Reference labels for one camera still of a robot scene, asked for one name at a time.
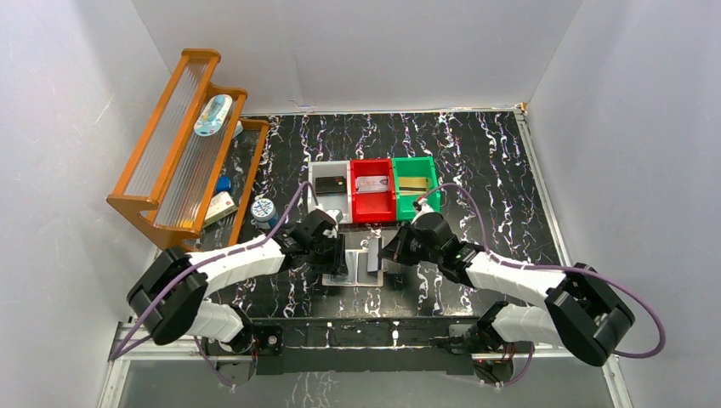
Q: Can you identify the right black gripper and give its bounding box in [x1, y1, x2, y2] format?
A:
[378, 221, 441, 266]

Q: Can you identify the beige leather card holder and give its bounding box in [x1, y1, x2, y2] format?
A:
[322, 249, 383, 287]

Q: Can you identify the red plastic bin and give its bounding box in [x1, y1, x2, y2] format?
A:
[350, 159, 396, 224]

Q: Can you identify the gold card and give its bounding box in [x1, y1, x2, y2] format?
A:
[399, 185, 429, 196]
[398, 177, 429, 188]

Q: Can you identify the green plastic bin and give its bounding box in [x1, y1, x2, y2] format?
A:
[392, 156, 439, 221]

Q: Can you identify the white plastic bin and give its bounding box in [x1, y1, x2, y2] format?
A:
[308, 161, 353, 224]

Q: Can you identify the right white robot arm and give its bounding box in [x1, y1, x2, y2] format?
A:
[379, 211, 635, 366]

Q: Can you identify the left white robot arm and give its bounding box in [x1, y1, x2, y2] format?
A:
[127, 207, 344, 354]

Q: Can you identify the dark grey card in holder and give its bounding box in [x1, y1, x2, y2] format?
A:
[345, 249, 370, 286]

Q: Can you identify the gold card in green bin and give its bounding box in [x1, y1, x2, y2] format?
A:
[398, 177, 429, 188]

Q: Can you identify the silver card in red bin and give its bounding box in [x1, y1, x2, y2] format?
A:
[355, 175, 389, 194]

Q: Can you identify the black card in white bin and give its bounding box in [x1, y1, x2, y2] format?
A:
[314, 176, 348, 196]

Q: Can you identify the blue white round tin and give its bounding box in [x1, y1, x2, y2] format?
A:
[250, 198, 279, 230]

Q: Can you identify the white red small box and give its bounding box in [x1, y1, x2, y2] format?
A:
[203, 191, 238, 227]

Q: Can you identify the blue bottle cap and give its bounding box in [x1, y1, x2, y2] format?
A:
[215, 176, 232, 194]

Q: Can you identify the wooden three-tier shelf rack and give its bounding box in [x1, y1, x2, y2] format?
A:
[106, 48, 270, 251]

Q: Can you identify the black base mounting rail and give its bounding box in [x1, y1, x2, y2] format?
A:
[247, 316, 536, 377]

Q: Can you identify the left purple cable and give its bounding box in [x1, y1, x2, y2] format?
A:
[110, 179, 320, 389]

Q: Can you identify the purple cable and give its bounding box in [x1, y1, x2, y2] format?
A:
[110, 179, 320, 389]
[413, 183, 667, 389]

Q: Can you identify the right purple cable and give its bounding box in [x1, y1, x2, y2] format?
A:
[413, 183, 667, 389]

